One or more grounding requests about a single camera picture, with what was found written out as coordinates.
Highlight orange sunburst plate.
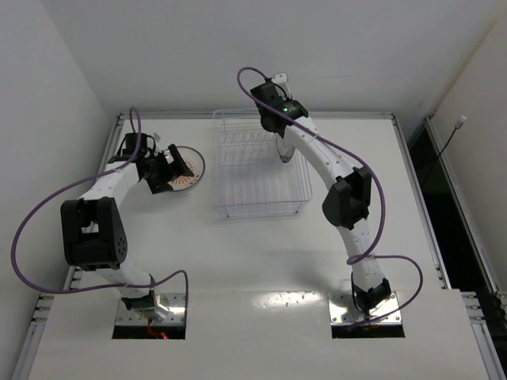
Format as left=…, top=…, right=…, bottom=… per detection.
left=166, top=145, right=206, bottom=193

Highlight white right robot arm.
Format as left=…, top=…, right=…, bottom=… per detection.
left=250, top=74, right=391, bottom=315

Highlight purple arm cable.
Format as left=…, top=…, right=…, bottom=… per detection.
left=236, top=66, right=424, bottom=329
left=10, top=105, right=190, bottom=314

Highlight white plate with cloud motif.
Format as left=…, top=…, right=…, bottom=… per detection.
left=276, top=135, right=295, bottom=163

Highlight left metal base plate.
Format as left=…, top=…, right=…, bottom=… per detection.
left=115, top=292, right=187, bottom=327

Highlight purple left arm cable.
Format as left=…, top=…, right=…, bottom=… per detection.
left=10, top=105, right=190, bottom=314

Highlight white wire dish rack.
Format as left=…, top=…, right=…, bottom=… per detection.
left=213, top=108, right=313, bottom=219

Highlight black cable with white plug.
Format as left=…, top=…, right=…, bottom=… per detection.
left=437, top=115, right=468, bottom=159

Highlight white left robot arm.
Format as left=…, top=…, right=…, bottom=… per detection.
left=60, top=132, right=195, bottom=322

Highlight metal base plate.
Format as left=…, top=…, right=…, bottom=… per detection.
left=328, top=292, right=402, bottom=325
left=115, top=292, right=187, bottom=327

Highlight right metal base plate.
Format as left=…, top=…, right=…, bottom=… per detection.
left=328, top=292, right=402, bottom=325

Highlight aluminium table frame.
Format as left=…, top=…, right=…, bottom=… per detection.
left=29, top=110, right=504, bottom=379

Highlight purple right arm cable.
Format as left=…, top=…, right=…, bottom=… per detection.
left=236, top=66, right=424, bottom=329

